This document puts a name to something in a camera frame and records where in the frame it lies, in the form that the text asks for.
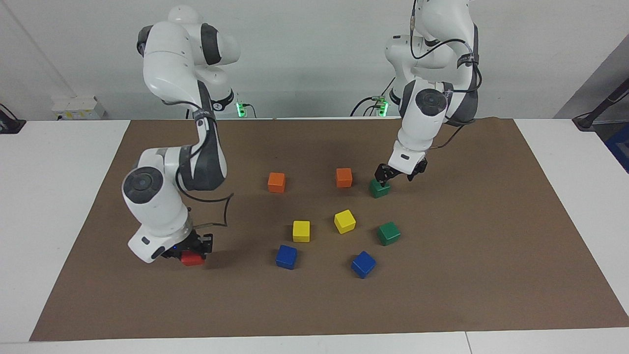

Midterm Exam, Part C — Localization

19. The green wooden cube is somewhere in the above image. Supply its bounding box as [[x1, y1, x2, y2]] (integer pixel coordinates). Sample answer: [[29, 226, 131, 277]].
[[369, 178, 391, 199], [377, 221, 401, 246]]

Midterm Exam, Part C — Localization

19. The blue wooden cube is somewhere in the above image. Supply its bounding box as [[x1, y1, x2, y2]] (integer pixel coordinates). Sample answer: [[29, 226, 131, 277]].
[[351, 251, 377, 279], [275, 244, 298, 270]]

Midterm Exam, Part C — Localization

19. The brown paper mat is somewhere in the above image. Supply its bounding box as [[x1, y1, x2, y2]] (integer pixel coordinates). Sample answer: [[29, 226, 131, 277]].
[[29, 117, 629, 342]]

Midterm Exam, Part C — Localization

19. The white power strip box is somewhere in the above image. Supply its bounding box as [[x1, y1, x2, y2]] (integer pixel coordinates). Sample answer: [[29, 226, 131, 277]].
[[52, 95, 107, 121]]

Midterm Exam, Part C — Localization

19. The black stand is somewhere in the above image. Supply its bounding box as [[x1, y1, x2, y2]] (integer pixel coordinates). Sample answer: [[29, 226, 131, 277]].
[[572, 79, 629, 131]]

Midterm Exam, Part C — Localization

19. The blue crate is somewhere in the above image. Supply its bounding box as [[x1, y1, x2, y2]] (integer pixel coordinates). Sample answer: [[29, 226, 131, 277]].
[[603, 122, 629, 174]]

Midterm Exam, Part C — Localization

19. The black desk object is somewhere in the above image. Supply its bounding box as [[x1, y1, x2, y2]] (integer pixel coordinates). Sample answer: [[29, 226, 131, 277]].
[[0, 103, 27, 134]]

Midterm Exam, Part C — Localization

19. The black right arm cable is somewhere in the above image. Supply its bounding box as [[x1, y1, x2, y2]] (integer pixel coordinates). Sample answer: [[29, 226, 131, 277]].
[[162, 98, 234, 229]]

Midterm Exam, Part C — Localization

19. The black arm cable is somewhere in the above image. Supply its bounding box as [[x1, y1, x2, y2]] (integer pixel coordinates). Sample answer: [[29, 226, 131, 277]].
[[162, 98, 234, 229], [409, 0, 485, 149]]

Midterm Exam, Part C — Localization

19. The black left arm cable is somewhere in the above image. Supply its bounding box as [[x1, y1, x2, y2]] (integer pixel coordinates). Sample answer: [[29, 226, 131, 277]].
[[409, 0, 485, 149]]

